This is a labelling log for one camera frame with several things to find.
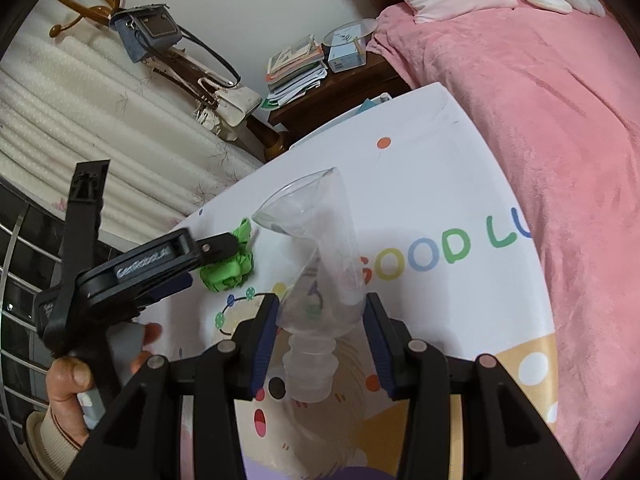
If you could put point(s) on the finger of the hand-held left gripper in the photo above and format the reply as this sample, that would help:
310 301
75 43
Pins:
220 249

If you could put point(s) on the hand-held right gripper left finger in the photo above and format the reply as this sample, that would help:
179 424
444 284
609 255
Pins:
264 345

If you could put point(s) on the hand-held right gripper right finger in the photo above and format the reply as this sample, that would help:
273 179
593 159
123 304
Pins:
378 350

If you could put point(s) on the green paper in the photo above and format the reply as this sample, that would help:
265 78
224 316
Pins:
227 272

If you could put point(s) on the clear plastic bottle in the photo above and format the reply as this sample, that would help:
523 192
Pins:
307 365

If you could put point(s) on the person's left forearm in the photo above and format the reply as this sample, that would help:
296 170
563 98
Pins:
50 450

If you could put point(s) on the person's left hand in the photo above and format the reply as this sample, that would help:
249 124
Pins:
65 385

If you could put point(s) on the metal window grille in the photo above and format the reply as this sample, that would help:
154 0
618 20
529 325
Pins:
25 270

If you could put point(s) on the white handbag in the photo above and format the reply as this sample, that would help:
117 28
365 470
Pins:
235 105

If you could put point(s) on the cream curtain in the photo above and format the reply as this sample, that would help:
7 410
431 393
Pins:
100 125

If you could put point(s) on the cartoon printed tablecloth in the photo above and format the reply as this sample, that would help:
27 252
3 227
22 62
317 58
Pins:
425 170

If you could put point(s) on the stack of books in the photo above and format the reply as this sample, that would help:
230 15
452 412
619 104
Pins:
295 75

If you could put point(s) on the dark wooden nightstand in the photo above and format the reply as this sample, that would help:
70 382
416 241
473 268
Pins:
340 95

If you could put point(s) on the light blue box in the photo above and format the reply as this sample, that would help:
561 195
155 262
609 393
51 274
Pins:
345 57

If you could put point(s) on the blue handbag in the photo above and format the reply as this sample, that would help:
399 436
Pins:
150 30

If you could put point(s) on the glass bowl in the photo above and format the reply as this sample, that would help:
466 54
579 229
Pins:
350 32

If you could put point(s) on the wooden coat rack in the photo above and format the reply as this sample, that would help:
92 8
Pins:
95 10

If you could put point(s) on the pink fleece blanket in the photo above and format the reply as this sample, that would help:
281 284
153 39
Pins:
550 135

